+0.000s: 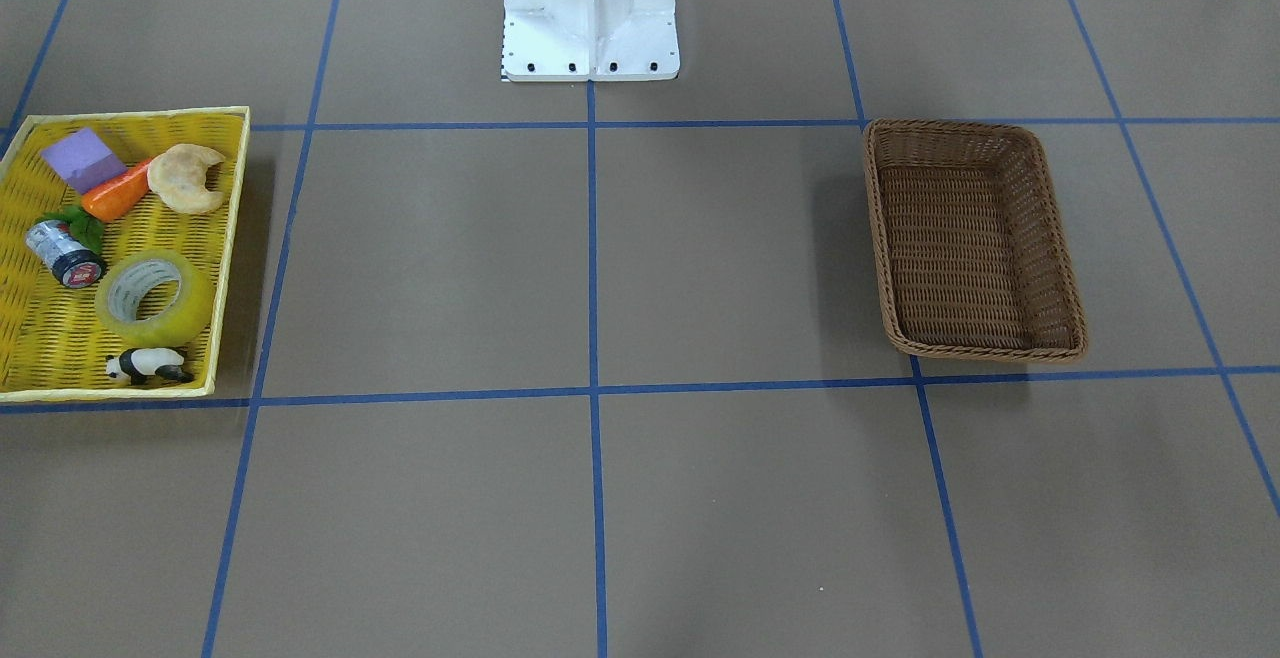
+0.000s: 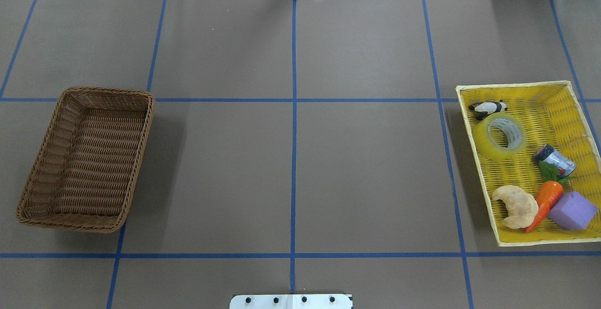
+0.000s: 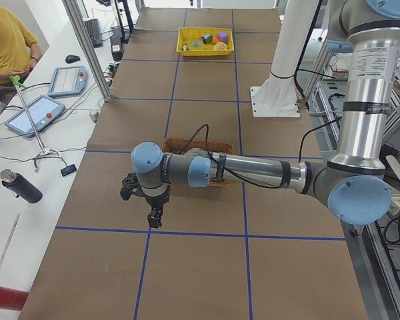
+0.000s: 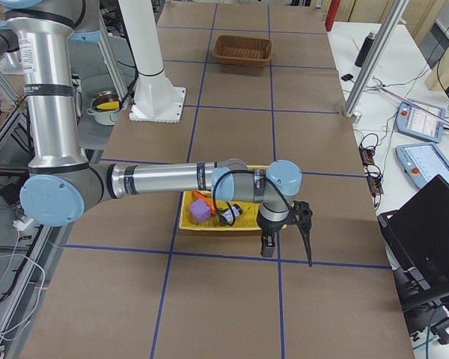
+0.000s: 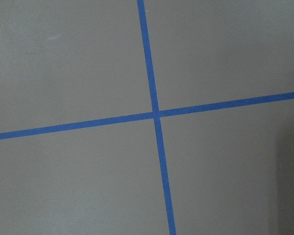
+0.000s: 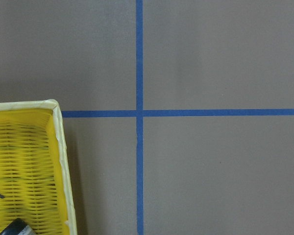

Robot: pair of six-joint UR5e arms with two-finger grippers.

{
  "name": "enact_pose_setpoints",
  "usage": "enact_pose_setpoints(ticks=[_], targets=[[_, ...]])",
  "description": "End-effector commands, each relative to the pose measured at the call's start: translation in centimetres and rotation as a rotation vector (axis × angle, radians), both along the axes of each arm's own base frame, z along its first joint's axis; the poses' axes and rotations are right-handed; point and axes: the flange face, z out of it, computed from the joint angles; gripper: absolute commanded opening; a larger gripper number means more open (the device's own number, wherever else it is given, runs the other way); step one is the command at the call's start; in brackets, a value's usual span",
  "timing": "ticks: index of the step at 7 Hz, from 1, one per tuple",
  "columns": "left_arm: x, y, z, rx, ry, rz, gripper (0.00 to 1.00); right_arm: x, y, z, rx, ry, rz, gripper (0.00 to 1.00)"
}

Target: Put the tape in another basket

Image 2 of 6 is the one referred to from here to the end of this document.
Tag brown wicker basket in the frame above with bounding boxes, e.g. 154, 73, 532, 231
15, 86, 156, 233

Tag panda toy figurine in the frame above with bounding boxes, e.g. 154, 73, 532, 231
468, 100, 509, 121

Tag small dark jar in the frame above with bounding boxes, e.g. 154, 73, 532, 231
533, 144, 577, 178

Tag yellow woven basket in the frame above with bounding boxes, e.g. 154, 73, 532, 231
455, 80, 601, 247

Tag toy carrot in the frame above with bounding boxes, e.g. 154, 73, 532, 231
524, 161, 572, 233

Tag toy croissant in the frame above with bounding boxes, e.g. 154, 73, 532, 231
492, 185, 539, 229

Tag purple foam block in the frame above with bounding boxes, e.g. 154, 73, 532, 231
547, 191, 599, 231

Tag yellow clear tape roll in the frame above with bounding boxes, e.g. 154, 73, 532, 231
472, 112, 528, 161

